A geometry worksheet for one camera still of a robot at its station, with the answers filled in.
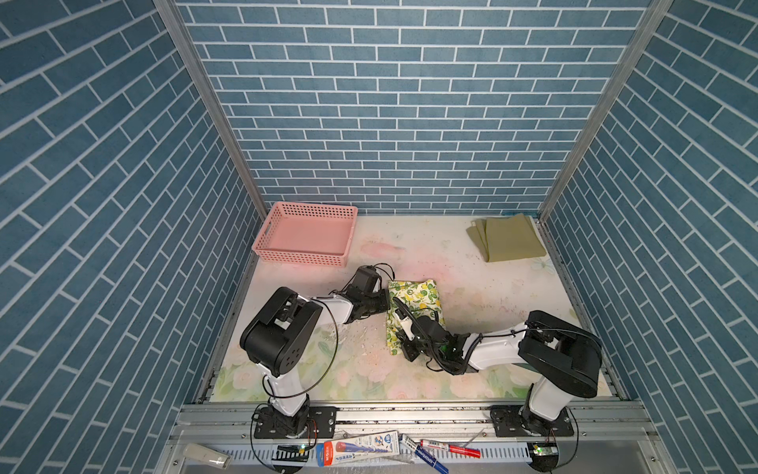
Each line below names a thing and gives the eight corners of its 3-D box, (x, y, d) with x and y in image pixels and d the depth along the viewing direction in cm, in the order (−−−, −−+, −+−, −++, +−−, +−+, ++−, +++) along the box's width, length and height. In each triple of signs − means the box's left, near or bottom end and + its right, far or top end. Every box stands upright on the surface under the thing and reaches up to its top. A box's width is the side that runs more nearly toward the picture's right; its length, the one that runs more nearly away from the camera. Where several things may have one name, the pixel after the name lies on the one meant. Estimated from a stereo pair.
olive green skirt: (480, 263, 108) (483, 256, 104) (465, 227, 120) (468, 219, 116) (545, 256, 110) (550, 248, 107) (524, 221, 122) (528, 213, 119)
